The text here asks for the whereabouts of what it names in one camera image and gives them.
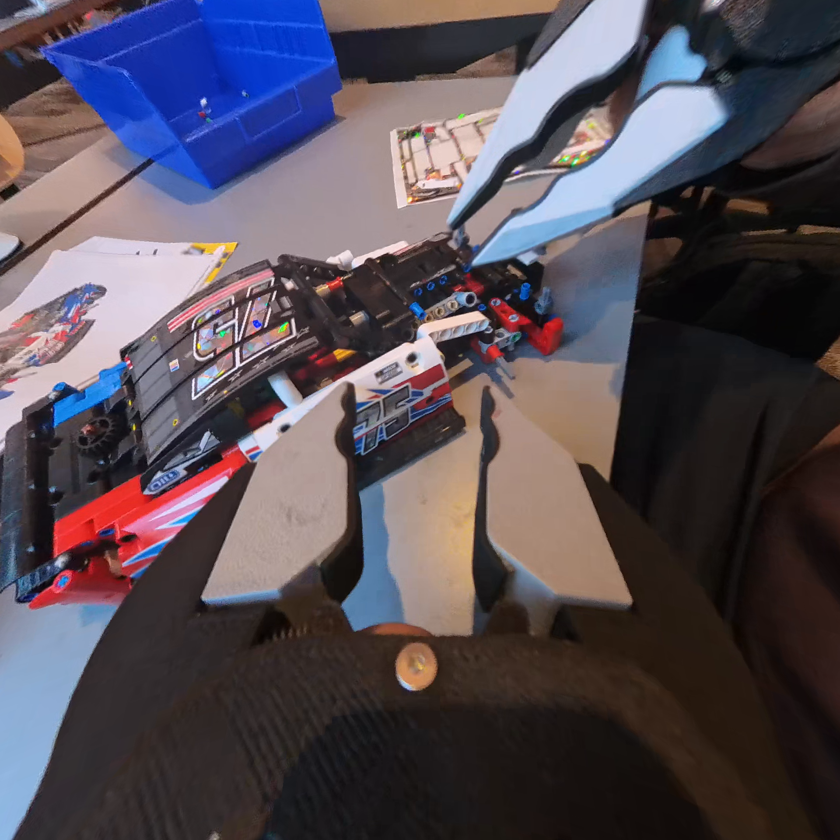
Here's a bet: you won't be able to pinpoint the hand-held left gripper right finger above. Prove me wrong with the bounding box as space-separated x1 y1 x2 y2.
471 386 634 635

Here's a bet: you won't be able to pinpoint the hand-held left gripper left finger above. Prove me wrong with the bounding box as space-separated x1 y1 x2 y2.
200 382 365 608

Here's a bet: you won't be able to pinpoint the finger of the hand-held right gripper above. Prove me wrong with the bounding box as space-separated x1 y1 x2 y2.
469 87 731 270
446 0 652 231

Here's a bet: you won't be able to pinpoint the red white toy race car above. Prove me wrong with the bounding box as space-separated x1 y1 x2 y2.
0 230 565 611

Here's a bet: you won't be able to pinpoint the person's right forearm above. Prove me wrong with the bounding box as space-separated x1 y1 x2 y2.
745 85 840 173

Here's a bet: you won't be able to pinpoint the holographic sticker sheet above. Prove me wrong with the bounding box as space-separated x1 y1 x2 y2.
390 108 614 210

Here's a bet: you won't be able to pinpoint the person's black pants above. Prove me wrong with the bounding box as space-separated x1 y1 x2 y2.
610 223 840 592

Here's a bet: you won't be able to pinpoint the person's brown sweater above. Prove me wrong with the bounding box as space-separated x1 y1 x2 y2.
742 427 840 840

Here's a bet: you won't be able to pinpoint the open toy instruction booklet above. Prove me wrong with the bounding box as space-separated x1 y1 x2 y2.
0 235 239 447

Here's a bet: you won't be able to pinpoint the blue plastic bin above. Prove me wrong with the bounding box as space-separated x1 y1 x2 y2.
39 0 343 191

